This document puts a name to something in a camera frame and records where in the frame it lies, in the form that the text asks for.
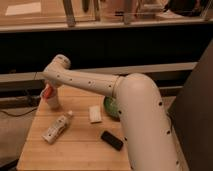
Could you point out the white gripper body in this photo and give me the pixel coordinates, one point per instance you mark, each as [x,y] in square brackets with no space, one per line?
[53,78]

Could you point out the orange pepper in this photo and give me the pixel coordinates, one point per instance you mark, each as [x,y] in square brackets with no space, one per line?
[48,91]

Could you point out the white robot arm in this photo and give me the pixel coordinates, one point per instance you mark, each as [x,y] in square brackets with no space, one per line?
[145,124]

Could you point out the green ceramic bowl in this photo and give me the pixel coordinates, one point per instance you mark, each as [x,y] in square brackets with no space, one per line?
[110,107]

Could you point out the white plastic bottle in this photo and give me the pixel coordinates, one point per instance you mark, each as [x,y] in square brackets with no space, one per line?
[57,127]

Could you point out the white sponge block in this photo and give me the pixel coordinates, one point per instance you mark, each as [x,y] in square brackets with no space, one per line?
[95,114]

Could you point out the black rectangular case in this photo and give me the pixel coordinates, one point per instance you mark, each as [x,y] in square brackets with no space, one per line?
[112,140]

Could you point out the dark chair back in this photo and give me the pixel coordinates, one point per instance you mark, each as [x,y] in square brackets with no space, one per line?
[192,111]

